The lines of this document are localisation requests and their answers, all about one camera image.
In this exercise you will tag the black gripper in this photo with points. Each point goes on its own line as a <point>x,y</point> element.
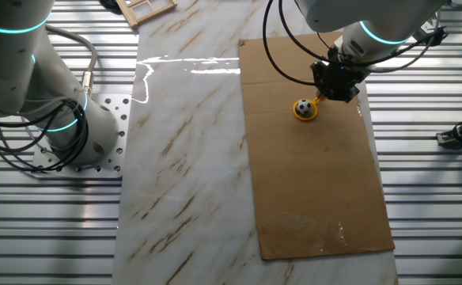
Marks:
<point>339,77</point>

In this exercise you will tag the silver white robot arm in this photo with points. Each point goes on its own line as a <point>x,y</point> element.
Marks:
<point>13,71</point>

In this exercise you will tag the small black white soccer ball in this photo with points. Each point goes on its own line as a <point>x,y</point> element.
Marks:
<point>304,107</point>

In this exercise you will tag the brown cardboard sheet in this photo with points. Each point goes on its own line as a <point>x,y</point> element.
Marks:
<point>314,178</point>

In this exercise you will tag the white marble slab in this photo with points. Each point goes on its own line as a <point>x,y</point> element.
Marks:
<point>183,158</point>

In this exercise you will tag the wrist camera with grey bracket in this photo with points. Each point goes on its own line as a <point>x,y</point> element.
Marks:
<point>426,29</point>

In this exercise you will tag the metal corner bracket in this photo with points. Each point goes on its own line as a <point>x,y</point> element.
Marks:
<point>446,140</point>

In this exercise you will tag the wooden window frame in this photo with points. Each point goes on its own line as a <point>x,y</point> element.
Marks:
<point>136,17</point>

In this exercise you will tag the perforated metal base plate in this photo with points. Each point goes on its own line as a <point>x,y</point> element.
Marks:
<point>120,103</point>

